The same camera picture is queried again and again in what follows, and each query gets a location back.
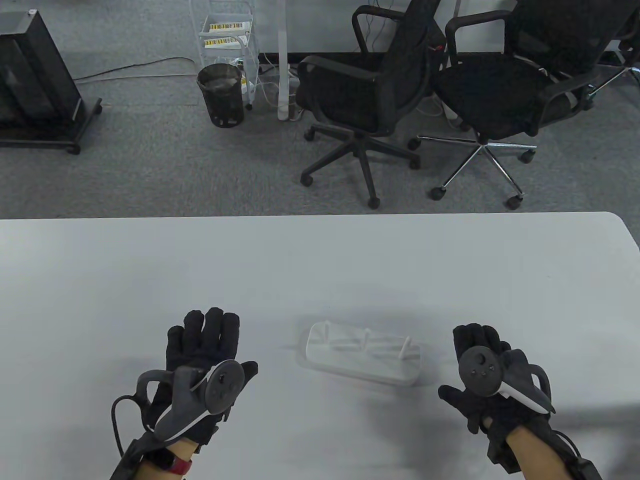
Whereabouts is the person's left hand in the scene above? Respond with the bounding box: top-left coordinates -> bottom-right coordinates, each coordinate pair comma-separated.
149,307 -> 260,449

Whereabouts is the person's right hand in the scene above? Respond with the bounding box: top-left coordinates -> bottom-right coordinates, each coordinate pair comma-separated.
438,324 -> 557,442

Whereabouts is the smooth white Hanoi Tower plate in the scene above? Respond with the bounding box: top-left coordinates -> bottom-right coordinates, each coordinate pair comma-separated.
298,322 -> 422,387

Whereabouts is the person's left forearm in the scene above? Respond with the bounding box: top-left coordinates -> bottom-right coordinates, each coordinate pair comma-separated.
137,437 -> 197,480

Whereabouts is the person's right forearm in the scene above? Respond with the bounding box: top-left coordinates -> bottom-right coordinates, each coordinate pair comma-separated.
506,427 -> 571,480

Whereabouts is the grey right hand controller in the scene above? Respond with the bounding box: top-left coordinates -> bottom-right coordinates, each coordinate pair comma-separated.
459,345 -> 557,415

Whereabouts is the grey hand controller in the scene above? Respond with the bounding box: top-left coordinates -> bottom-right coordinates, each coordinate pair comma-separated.
136,360 -> 244,442
459,345 -> 557,415

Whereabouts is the grey left hand controller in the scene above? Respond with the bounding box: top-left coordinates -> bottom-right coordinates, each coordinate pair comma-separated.
136,360 -> 244,442

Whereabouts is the black office chair chrome base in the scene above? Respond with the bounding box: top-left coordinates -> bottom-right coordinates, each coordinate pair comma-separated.
407,0 -> 638,211

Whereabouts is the black mesh waste bin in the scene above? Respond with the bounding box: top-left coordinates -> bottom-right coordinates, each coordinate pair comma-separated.
196,63 -> 246,128

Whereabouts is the black office chair plastic base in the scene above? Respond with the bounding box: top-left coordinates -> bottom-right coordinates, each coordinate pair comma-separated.
296,0 -> 447,210

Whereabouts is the white desk leg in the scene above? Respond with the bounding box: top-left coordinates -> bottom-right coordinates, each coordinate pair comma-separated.
277,0 -> 292,121

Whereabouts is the black wheeled cabinet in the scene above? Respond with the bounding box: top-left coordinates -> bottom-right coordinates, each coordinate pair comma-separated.
0,9 -> 104,155

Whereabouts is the black right wrist camera unit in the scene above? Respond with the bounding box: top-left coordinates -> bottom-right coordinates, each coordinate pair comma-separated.
486,417 -> 604,480

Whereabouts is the black wrist camera unit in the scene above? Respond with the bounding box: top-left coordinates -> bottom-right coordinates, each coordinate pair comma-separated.
486,417 -> 604,480
109,432 -> 168,480

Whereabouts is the black left wrist camera unit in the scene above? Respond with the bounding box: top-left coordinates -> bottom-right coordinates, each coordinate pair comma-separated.
109,432 -> 168,480

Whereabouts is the dark floor cable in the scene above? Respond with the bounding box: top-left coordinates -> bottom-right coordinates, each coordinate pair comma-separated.
75,56 -> 199,83

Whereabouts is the white wire trolley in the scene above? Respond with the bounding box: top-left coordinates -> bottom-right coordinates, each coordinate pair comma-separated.
190,0 -> 261,112

